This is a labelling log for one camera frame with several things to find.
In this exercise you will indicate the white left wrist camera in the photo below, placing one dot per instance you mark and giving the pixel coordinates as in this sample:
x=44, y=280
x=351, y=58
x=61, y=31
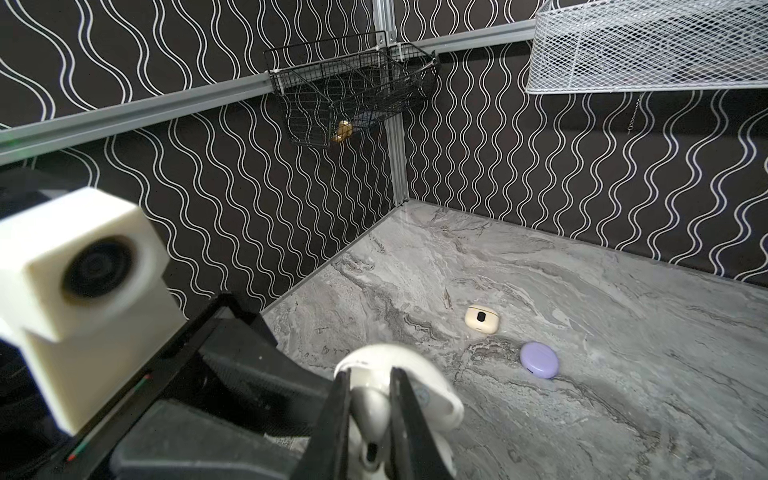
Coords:
x=83, y=298

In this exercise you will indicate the cream earbud charging case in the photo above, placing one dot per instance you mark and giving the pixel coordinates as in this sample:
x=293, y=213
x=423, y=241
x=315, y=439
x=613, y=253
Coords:
x=482, y=319

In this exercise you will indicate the white wire mesh basket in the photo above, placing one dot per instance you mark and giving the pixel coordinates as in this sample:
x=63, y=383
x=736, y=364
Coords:
x=647, y=46

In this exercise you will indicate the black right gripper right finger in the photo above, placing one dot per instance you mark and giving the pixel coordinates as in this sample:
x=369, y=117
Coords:
x=414, y=453

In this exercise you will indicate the white round earbud case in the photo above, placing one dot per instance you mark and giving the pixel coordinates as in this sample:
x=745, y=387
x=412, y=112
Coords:
x=370, y=413

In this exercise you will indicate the small brass object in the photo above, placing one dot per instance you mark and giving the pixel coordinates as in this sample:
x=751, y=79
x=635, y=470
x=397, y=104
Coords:
x=343, y=131

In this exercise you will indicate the purple round earbud case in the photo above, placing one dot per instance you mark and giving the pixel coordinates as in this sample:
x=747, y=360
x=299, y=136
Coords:
x=539, y=359

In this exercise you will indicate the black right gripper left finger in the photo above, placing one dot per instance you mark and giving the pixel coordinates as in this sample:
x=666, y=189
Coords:
x=326, y=455

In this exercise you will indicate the black wire basket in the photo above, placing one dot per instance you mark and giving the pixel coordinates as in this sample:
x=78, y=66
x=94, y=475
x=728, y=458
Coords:
x=364, y=78

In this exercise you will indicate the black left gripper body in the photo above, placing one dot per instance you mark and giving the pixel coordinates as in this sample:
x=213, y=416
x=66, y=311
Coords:
x=211, y=404

